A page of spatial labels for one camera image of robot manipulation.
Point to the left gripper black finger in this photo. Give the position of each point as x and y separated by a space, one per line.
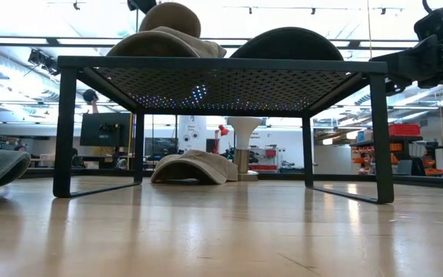
140 5

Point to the red desk lamp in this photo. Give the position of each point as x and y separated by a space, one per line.
223 131

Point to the black aluminium table frame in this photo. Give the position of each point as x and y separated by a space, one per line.
321 177

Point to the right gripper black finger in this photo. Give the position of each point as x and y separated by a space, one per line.
410 59

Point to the black perforated metal rack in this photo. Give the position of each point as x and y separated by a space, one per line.
221 88

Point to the shelf with red bins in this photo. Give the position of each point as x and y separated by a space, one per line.
402 131

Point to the black monitor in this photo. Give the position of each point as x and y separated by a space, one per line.
104 129

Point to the white lamp with metal base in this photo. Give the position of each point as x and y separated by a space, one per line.
244 129

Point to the tan baseball cap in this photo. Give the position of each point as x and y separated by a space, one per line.
198 165
148 46
171 17

